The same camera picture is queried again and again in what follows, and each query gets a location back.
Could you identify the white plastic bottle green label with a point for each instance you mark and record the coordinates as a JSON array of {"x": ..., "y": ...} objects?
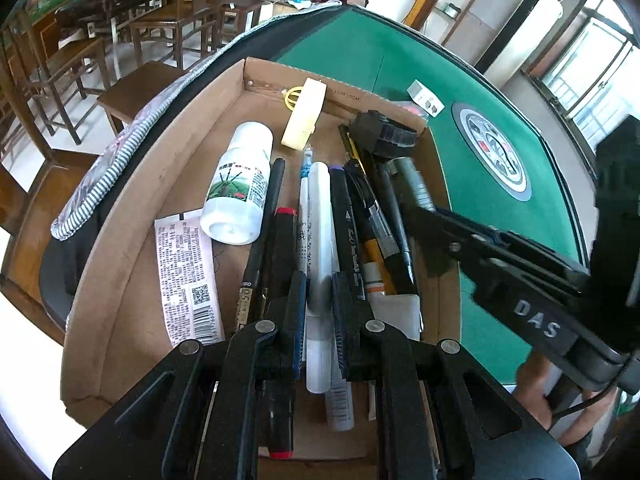
[{"x": 240, "y": 185}]

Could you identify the wooden stool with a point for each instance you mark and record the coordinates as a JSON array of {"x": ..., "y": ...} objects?
[{"x": 140, "y": 92}]

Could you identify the pale yellow block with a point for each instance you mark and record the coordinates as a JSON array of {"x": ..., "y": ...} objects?
[{"x": 305, "y": 115}]

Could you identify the wooden framed white shelving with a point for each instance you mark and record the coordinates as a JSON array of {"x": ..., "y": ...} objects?
[{"x": 425, "y": 0}]

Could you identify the white printed paper packet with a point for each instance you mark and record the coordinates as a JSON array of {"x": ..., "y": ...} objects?
[{"x": 187, "y": 280}]

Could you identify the grey green cylinder tube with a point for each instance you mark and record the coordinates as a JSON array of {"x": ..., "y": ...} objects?
[{"x": 412, "y": 180}]

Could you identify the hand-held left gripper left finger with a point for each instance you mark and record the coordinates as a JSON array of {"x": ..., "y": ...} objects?
[{"x": 300, "y": 310}]

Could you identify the silver foil packet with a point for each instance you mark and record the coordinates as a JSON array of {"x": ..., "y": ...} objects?
[{"x": 414, "y": 109}]

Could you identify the long black pen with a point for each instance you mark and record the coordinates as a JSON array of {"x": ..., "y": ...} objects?
[{"x": 397, "y": 220}]

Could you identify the round grey control panel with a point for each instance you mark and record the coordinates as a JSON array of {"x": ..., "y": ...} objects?
[{"x": 492, "y": 152}]

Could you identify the floral quilted table cover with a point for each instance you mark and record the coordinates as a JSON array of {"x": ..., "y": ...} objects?
[{"x": 105, "y": 180}]

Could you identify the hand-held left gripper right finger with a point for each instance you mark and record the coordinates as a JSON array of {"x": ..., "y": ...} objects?
[{"x": 340, "y": 320}]

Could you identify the yellow orange marker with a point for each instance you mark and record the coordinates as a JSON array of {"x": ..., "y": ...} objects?
[{"x": 372, "y": 260}]

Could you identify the standing air conditioner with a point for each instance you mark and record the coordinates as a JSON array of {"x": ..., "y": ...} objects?
[{"x": 520, "y": 35}]

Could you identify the person's right hand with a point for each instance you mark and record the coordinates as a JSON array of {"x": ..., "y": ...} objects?
[{"x": 537, "y": 390}]

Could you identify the clear black gel pen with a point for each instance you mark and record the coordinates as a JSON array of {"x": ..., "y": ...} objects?
[{"x": 375, "y": 215}]

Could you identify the wooden chair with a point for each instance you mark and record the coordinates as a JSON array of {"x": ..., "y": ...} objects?
[
  {"x": 235, "y": 15},
  {"x": 25, "y": 200},
  {"x": 65, "y": 75},
  {"x": 185, "y": 15}
]

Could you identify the black marker red cap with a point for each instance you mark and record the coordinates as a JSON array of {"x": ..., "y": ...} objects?
[{"x": 281, "y": 240}]

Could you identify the white marker pen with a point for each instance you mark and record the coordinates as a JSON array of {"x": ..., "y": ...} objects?
[{"x": 320, "y": 240}]

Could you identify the yellow plastic hook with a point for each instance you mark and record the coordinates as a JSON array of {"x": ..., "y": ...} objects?
[{"x": 290, "y": 98}]

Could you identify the white flat card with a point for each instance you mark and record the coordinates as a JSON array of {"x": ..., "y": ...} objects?
[{"x": 400, "y": 316}]

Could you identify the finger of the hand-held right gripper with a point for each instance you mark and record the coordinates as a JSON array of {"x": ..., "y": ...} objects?
[
  {"x": 440, "y": 260},
  {"x": 465, "y": 232}
]

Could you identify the white power adapter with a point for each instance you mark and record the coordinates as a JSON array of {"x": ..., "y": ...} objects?
[{"x": 425, "y": 97}]

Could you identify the brown cardboard box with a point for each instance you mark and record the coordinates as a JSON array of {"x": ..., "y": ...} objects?
[{"x": 150, "y": 260}]

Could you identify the barred window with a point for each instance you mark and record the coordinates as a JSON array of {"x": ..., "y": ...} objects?
[{"x": 580, "y": 80}]

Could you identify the white barcoded pen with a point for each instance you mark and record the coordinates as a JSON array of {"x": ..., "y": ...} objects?
[{"x": 340, "y": 405}]

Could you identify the black plastic device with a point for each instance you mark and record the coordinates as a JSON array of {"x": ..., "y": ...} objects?
[{"x": 382, "y": 132}]

